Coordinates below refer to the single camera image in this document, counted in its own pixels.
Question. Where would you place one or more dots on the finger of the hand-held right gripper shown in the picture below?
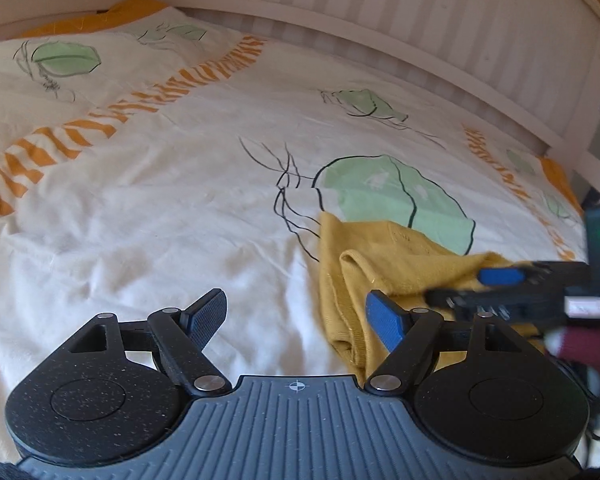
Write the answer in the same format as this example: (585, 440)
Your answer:
(500, 302)
(502, 276)

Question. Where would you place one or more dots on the printed white duvet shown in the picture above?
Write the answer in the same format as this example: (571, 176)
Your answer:
(155, 185)

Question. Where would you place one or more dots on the person's right forearm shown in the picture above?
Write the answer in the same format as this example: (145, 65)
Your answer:
(582, 350)

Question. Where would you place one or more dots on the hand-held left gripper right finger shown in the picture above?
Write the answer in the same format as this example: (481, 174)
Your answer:
(385, 317)

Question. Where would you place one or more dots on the white wooden bed frame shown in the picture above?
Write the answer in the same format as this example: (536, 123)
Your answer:
(380, 20)

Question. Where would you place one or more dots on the yellow knit sweater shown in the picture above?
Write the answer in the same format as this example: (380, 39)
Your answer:
(380, 250)

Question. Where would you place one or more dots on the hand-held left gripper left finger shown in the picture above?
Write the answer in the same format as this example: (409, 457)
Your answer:
(207, 317)

